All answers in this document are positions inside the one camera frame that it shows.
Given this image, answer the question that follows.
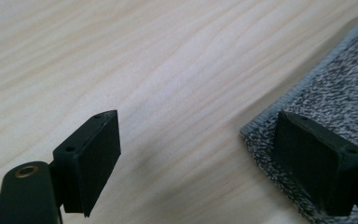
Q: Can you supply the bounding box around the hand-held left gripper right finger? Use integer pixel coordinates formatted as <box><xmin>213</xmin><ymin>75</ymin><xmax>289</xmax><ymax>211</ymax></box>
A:
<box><xmin>273</xmin><ymin>110</ymin><xmax>358</xmax><ymax>217</ymax></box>

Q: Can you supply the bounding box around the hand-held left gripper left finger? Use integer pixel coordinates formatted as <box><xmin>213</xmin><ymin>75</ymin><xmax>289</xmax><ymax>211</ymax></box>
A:
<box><xmin>52</xmin><ymin>109</ymin><xmax>122</xmax><ymax>218</ymax></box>

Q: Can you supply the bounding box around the grey speckled cloth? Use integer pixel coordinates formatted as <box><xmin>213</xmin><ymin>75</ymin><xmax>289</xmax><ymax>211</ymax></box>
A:
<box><xmin>239</xmin><ymin>8</ymin><xmax>358</xmax><ymax>224</ymax></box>

